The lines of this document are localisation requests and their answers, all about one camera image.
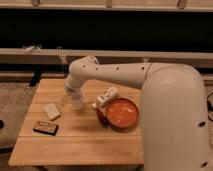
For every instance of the dark brown eraser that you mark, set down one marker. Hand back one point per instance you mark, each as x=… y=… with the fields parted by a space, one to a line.
x=45 y=128

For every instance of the wooden table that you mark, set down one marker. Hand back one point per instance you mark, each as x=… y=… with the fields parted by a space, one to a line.
x=80 y=139

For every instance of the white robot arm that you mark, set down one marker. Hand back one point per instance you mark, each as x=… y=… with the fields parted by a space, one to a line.
x=173 y=107

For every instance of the orange ceramic bowl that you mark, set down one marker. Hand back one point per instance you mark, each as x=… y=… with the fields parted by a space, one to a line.
x=120 y=113

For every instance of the white horizontal rail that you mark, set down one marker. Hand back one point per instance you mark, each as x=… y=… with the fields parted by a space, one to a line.
x=52 y=56

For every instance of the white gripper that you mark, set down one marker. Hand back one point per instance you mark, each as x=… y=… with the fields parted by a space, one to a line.
x=76 y=100

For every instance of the white plastic bottle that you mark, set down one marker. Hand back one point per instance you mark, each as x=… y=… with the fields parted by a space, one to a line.
x=102 y=99

